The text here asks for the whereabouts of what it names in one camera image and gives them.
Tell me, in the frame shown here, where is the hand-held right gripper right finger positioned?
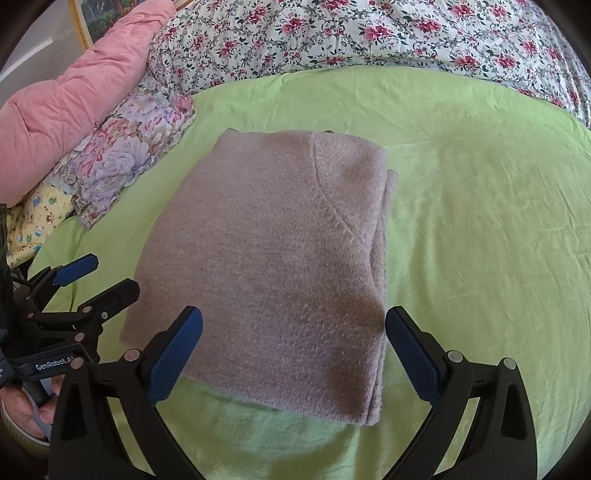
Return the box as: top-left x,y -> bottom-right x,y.
384,305 -> 539,480

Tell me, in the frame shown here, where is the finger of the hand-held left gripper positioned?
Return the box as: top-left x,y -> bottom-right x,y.
13,253 -> 99,319
27,278 -> 141,337

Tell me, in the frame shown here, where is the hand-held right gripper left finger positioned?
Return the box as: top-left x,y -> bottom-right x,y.
48,305 -> 204,480

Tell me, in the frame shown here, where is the beige knit sweater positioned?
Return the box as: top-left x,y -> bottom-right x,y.
120,129 -> 399,428

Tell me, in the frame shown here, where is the person's left hand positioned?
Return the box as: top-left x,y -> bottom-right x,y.
0,375 -> 66,440

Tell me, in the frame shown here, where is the yellow cartoon print cloth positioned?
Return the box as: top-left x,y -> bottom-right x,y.
7,182 -> 78,268

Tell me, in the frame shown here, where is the pastel floral pillow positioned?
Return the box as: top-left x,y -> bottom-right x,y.
46,76 -> 197,230

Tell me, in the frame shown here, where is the green bed sheet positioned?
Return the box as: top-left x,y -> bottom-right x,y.
28,65 -> 591,480

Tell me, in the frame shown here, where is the pink quilt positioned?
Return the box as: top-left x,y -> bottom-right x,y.
0,0 -> 178,208

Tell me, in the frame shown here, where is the framed landscape painting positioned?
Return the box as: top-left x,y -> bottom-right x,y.
68,0 -> 195,49

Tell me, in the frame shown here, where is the white red-flowered quilt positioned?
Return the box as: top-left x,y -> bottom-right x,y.
148,0 -> 591,126

